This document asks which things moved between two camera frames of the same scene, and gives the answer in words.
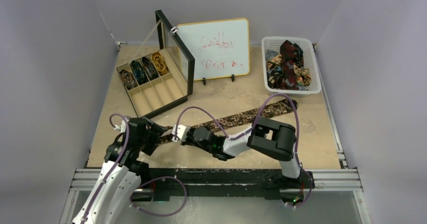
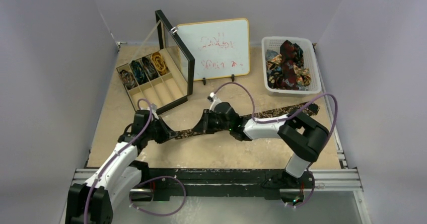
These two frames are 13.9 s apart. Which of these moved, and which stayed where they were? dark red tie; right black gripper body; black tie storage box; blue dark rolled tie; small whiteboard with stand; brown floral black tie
Moved: right black gripper body; brown floral black tie
Stayed: small whiteboard with stand; dark red tie; black tie storage box; blue dark rolled tie
